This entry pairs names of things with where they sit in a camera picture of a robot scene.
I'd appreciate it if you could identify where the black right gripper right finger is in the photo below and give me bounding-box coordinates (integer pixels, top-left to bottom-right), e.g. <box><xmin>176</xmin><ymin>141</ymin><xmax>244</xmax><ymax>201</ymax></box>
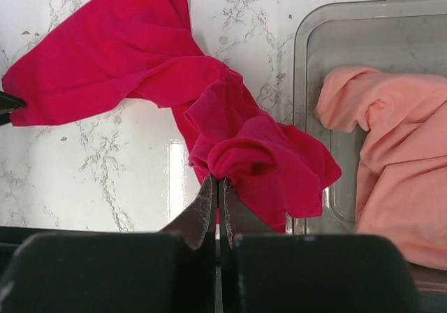
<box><xmin>219</xmin><ymin>178</ymin><xmax>279</xmax><ymax>249</ymax></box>

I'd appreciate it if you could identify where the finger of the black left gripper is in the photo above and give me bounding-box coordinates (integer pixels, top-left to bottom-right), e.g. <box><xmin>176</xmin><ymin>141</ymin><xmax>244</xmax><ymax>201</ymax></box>
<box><xmin>0</xmin><ymin>91</ymin><xmax>26</xmax><ymax>126</ymax></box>

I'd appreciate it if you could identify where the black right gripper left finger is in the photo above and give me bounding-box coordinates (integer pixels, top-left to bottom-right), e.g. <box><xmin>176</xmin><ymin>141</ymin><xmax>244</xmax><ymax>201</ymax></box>
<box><xmin>159</xmin><ymin>175</ymin><xmax>217</xmax><ymax>249</ymax></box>

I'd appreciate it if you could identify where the crimson red t shirt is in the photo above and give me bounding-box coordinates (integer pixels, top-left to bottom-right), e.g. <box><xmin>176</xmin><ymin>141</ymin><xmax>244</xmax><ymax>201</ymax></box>
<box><xmin>1</xmin><ymin>0</ymin><xmax>342</xmax><ymax>233</ymax></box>

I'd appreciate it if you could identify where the peach pink t shirt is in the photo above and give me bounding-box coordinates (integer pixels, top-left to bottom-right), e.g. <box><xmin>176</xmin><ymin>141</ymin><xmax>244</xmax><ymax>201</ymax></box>
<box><xmin>315</xmin><ymin>66</ymin><xmax>446</xmax><ymax>270</ymax></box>

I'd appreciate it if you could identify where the clear plastic bin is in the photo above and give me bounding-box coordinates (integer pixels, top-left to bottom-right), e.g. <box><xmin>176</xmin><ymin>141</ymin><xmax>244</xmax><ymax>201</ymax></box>
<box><xmin>294</xmin><ymin>0</ymin><xmax>446</xmax><ymax>294</ymax></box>

